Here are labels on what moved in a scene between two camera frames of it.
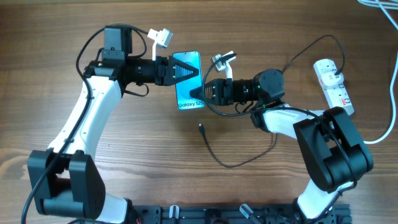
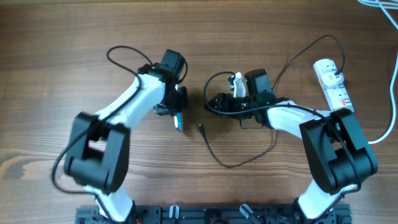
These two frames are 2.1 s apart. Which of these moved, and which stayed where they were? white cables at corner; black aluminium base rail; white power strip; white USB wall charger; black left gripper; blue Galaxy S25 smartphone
Moved: blue Galaxy S25 smartphone; black left gripper
Stayed: black aluminium base rail; white cables at corner; white USB wall charger; white power strip
